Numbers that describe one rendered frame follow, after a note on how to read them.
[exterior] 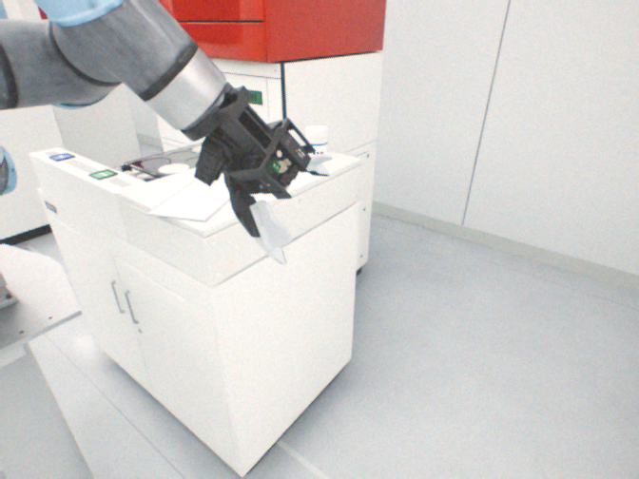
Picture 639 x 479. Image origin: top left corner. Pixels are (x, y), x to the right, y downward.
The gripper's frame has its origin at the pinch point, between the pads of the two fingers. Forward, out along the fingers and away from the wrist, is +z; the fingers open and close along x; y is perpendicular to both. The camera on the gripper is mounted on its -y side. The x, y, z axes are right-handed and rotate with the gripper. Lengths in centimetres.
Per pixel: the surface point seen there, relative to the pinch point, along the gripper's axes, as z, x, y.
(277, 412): 72, -27, -58
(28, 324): -6, -29, -55
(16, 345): -7, -33, -52
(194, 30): -10, 77, -92
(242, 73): 8, 71, -80
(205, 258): 9.5, -3.7, -36.3
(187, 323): 25, -16, -56
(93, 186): -8, 6, -78
